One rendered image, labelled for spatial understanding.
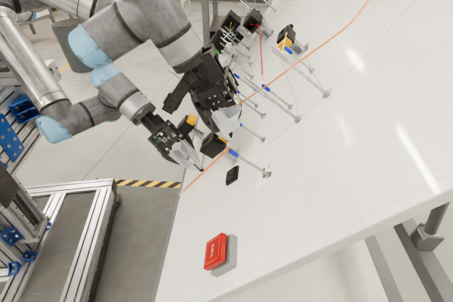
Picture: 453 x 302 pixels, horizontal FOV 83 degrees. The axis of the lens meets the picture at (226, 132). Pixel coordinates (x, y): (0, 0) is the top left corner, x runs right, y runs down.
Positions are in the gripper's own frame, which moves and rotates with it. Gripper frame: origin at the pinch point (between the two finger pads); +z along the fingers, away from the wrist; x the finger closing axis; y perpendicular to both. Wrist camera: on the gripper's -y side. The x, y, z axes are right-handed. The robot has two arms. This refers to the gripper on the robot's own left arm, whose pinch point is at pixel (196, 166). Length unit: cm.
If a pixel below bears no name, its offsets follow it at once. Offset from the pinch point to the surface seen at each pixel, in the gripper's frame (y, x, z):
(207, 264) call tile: 26.0, -9.8, 11.2
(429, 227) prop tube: 24, 26, 42
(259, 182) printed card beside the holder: 21.9, 7.2, 9.3
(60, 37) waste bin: -278, -15, -215
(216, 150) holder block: 10.0, 6.4, 0.0
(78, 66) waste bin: -304, -27, -186
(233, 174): 12.7, 5.0, 6.5
